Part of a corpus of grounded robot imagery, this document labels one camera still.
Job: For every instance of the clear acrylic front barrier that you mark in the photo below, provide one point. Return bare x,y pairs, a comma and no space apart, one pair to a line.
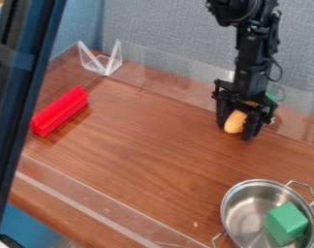
120,217

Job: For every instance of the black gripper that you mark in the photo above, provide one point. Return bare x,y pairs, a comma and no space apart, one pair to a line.
229,100

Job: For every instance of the clear acrylic back barrier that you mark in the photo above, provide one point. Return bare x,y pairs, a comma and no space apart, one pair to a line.
187,80

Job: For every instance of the green wooden cube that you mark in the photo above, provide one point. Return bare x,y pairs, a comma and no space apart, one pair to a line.
286,223

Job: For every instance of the red plastic block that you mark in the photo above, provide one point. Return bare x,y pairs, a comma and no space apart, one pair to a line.
58,111

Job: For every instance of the silver metal pot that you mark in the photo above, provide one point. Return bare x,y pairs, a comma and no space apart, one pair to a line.
244,209

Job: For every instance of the clear acrylic barrier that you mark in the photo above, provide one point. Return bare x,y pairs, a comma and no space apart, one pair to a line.
187,80
120,217

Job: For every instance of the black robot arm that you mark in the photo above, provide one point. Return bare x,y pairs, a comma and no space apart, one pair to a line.
256,19

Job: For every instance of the clear acrylic corner bracket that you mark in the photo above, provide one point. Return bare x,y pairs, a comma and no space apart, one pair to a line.
101,64

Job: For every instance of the yellow green toy corn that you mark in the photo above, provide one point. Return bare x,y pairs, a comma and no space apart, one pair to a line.
233,124

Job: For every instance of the blue black camera-side pole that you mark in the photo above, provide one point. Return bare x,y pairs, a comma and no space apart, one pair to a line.
29,29

